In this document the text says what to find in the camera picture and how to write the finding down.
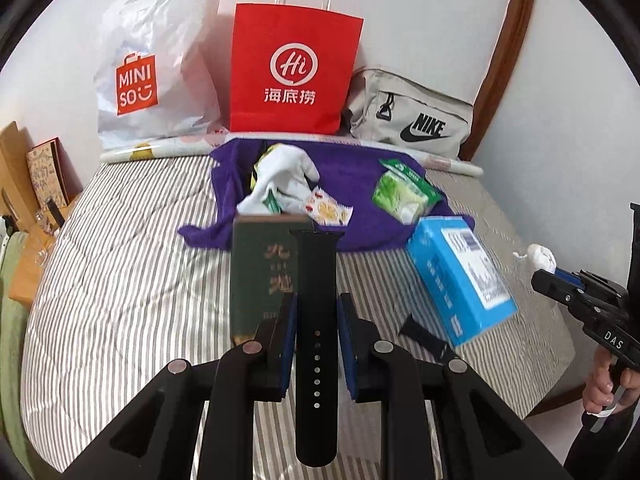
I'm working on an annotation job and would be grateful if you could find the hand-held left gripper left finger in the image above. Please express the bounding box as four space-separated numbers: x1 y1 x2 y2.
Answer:
62 290 303 480

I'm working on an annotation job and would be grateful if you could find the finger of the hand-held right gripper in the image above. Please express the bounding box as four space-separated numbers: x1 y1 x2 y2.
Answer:
554 267 627 295
531 268 602 312

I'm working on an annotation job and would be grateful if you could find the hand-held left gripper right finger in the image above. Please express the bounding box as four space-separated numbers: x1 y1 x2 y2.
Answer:
336 292 576 480

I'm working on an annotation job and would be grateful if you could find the white cloth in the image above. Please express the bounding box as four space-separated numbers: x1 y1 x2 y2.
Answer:
514 243 558 275

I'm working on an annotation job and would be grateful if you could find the long black watch strap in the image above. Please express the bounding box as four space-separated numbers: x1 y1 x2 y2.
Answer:
289 229 340 469

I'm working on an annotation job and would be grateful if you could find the blue cardboard box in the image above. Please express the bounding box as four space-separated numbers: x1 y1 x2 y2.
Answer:
405 215 519 347

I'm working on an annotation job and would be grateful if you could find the person's right forearm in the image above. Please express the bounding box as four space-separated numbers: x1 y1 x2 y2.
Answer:
562 400 640 480

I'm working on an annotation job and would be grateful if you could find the person's right hand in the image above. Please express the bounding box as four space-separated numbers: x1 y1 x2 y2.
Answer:
582 359 627 417

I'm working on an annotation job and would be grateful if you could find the dark green book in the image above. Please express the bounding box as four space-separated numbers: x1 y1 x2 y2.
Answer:
230 212 313 348

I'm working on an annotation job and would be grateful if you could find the printed candy packet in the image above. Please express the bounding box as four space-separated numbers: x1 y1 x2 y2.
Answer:
300 186 354 226

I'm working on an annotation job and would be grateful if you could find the green tissue packet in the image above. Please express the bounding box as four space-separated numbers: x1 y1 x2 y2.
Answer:
371 158 444 224

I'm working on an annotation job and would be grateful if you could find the white sock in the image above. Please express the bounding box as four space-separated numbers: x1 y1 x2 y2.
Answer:
236 144 321 216

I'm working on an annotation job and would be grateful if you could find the purple cloth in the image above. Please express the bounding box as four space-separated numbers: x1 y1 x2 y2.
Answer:
178 139 476 254

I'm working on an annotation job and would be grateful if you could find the striped bed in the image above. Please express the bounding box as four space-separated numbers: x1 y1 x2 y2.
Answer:
20 152 576 480

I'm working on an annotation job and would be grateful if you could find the printed paper roll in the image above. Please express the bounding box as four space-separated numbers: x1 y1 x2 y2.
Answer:
99 131 486 177

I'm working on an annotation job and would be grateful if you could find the grey waist bag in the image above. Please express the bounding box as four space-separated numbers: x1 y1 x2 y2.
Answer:
345 67 475 161

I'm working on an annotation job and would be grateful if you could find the wooden headboard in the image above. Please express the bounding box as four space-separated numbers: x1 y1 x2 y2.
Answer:
457 0 542 161

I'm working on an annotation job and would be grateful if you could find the clear glass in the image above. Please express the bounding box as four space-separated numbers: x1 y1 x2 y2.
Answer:
27 210 59 266

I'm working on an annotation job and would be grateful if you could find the small black device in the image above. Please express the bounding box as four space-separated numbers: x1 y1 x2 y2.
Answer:
44 198 66 229

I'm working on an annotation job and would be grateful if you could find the green cushion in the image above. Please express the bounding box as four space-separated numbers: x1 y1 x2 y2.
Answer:
0 232 39 466

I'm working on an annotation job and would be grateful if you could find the patterned brown book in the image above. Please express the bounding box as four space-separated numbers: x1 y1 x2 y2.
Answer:
26 137 72 209

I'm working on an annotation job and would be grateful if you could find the red paper bag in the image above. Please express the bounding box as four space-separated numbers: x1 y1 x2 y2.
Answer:
229 0 365 136

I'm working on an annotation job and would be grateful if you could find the white plastic shopping bag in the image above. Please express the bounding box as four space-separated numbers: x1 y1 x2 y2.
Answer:
93 0 224 151

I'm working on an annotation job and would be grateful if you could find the wooden nightstand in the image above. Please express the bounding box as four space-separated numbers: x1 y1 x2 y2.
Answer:
0 121 86 307

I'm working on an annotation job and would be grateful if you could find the short black watch strap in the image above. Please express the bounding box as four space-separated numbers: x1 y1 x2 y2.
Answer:
397 312 451 364

